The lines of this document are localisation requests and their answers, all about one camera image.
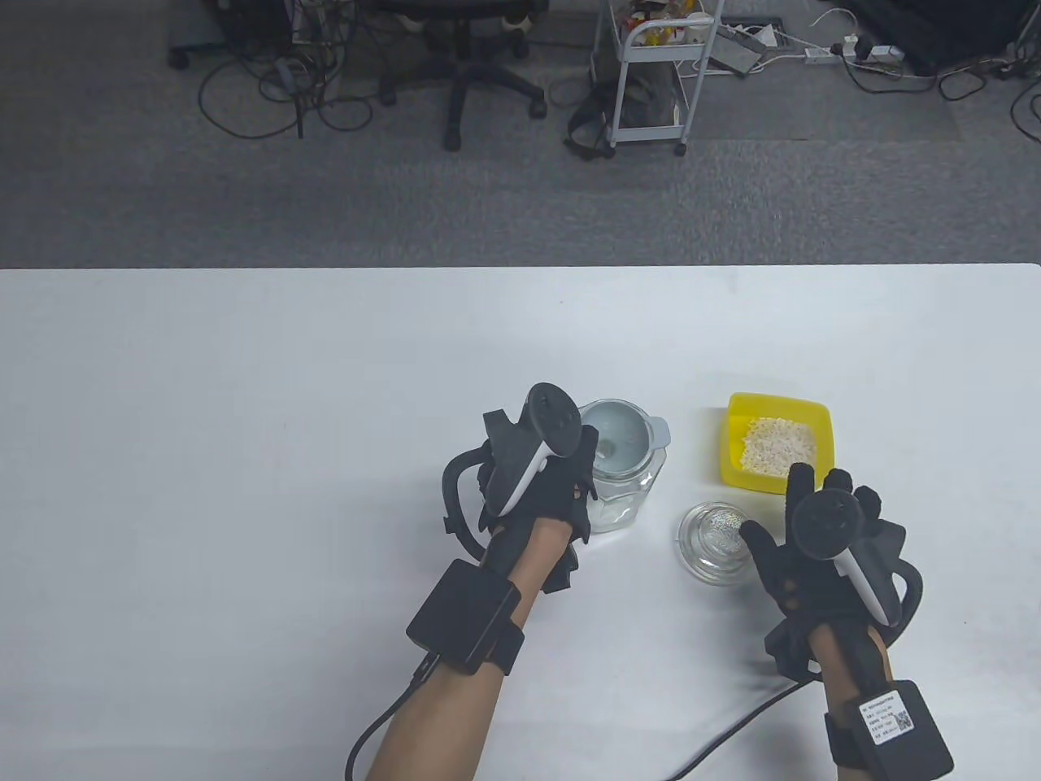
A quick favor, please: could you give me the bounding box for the long black cable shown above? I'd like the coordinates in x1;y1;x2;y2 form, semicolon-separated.
667;679;802;781

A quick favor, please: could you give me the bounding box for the black white hand controller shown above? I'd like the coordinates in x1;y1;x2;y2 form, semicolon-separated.
791;486;926;652
442;382;583;562

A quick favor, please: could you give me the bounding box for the person's left hand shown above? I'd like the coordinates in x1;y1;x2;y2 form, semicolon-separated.
476;411;600;595

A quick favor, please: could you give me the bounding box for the clear glass jar lid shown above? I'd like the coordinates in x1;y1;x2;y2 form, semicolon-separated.
677;500;757;587

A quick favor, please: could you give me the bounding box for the white rice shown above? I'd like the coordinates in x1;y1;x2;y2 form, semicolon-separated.
738;417;818;479

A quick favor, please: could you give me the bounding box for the white power strip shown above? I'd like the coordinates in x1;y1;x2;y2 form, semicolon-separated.
842;34;906;66

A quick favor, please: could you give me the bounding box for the white metal cart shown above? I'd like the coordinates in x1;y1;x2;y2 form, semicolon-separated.
592;0;725;157

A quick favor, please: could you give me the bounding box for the black bag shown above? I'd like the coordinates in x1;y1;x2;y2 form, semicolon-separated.
565;61;688;161

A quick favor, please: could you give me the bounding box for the person's left forearm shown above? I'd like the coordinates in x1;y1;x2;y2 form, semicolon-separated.
362;517;574;781

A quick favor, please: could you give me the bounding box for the person's right hand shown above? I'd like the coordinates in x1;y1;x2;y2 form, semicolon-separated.
736;462;908;680

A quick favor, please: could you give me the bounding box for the pale blue funnel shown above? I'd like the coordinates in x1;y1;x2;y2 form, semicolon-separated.
579;404;673;473

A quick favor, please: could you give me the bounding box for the yellow plastic box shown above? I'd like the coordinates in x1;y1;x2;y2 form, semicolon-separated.
719;392;836;493

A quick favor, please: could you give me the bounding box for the clear glass jar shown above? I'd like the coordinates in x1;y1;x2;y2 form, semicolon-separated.
569;399;669;535

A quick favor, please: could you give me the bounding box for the person's right forearm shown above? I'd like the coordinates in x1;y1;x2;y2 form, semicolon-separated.
805;618;956;781

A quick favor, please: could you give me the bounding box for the tangle of black floor cables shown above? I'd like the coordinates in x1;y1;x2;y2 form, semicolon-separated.
198;45;375;141

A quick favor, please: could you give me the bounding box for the black office chair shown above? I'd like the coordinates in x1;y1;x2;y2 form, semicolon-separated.
378;0;547;151

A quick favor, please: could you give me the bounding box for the short black wrist cable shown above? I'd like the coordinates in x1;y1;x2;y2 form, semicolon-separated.
346;655;440;781

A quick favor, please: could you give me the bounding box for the black wrist box white label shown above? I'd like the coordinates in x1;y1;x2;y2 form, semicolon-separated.
825;679;954;781

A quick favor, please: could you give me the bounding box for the plain black wrist box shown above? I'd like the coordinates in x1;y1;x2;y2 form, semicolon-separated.
405;558;525;676

